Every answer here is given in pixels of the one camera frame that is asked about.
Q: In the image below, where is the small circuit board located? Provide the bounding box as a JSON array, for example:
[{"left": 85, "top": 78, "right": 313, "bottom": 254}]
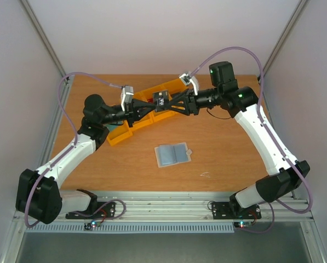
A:
[
  {"left": 234, "top": 221, "right": 255, "bottom": 228},
  {"left": 84, "top": 222, "right": 101, "bottom": 231}
]

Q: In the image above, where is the left rear aluminium frame post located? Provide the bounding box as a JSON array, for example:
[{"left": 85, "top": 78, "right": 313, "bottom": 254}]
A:
[{"left": 19, "top": 0, "right": 66, "bottom": 77}]

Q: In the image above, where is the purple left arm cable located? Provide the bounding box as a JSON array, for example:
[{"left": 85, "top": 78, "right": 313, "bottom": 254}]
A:
[{"left": 24, "top": 71, "right": 127, "bottom": 228}]

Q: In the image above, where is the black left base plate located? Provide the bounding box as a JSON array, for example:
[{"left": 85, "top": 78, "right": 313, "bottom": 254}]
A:
[{"left": 65, "top": 201, "right": 116, "bottom": 220}]

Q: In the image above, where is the yellow plastic bin row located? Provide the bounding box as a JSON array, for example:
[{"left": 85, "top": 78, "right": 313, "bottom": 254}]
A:
[{"left": 107, "top": 79, "right": 186, "bottom": 146}]

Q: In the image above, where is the aluminium frame post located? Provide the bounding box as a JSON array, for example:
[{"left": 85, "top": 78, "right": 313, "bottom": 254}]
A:
[
  {"left": 263, "top": 0, "right": 309, "bottom": 75},
  {"left": 19, "top": 0, "right": 66, "bottom": 77}
]

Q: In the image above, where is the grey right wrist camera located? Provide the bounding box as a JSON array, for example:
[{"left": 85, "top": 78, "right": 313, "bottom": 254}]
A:
[{"left": 179, "top": 72, "right": 199, "bottom": 95}]

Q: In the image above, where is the teal card in bin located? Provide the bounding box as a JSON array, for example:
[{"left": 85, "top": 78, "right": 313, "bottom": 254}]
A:
[{"left": 106, "top": 124, "right": 122, "bottom": 132}]

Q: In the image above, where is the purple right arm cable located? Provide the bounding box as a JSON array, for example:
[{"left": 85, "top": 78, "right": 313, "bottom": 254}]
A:
[{"left": 190, "top": 46, "right": 314, "bottom": 234}]

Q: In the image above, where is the right rear aluminium frame post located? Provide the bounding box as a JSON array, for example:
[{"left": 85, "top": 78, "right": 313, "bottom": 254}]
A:
[{"left": 263, "top": 0, "right": 309, "bottom": 75}]

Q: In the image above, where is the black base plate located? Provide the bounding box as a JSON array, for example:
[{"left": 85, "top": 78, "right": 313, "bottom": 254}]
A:
[
  {"left": 65, "top": 201, "right": 116, "bottom": 220},
  {"left": 208, "top": 201, "right": 262, "bottom": 220}
]

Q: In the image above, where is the grey slotted cable duct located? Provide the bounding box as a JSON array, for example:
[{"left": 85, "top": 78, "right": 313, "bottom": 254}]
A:
[{"left": 26, "top": 222, "right": 234, "bottom": 234}]

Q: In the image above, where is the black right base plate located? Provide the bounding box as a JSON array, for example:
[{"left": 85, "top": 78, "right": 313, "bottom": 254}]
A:
[{"left": 208, "top": 201, "right": 262, "bottom": 220}]

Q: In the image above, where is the aluminium front rail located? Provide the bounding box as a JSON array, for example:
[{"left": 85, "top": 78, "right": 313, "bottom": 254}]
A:
[{"left": 13, "top": 191, "right": 314, "bottom": 222}]

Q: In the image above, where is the left small circuit board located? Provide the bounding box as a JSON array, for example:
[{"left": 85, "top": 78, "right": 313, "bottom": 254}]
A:
[{"left": 84, "top": 222, "right": 101, "bottom": 231}]

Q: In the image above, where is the right side aluminium rail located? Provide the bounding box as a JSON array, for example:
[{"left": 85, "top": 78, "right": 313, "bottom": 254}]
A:
[{"left": 257, "top": 76, "right": 300, "bottom": 199}]

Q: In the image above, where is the left side aluminium rail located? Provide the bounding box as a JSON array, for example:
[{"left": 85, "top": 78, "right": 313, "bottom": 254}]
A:
[{"left": 37, "top": 77, "right": 73, "bottom": 167}]

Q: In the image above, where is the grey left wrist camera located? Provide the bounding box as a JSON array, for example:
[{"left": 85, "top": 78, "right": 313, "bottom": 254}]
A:
[{"left": 121, "top": 85, "right": 134, "bottom": 111}]

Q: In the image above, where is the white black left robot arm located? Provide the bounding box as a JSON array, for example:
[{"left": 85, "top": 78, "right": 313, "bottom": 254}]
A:
[{"left": 16, "top": 94, "right": 156, "bottom": 227}]

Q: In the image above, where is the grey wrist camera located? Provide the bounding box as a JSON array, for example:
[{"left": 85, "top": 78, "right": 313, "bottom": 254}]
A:
[
  {"left": 121, "top": 85, "right": 134, "bottom": 111},
  {"left": 179, "top": 72, "right": 199, "bottom": 95}
]

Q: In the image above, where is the aluminium rail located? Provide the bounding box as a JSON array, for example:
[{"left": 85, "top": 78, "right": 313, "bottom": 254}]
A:
[
  {"left": 257, "top": 76, "right": 300, "bottom": 199},
  {"left": 13, "top": 191, "right": 314, "bottom": 222},
  {"left": 37, "top": 77, "right": 73, "bottom": 167}
]

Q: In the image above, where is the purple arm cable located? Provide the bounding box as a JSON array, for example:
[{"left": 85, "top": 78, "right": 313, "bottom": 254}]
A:
[
  {"left": 24, "top": 71, "right": 127, "bottom": 228},
  {"left": 190, "top": 46, "right": 314, "bottom": 234}
]

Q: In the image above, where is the right small circuit board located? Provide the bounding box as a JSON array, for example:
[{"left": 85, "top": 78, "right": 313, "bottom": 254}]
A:
[{"left": 234, "top": 221, "right": 255, "bottom": 228}]

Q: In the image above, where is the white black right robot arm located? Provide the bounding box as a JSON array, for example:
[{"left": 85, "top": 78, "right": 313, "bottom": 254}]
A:
[{"left": 159, "top": 61, "right": 310, "bottom": 217}]

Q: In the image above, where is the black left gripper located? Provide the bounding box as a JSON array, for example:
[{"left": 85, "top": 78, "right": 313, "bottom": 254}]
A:
[{"left": 101, "top": 98, "right": 156, "bottom": 128}]

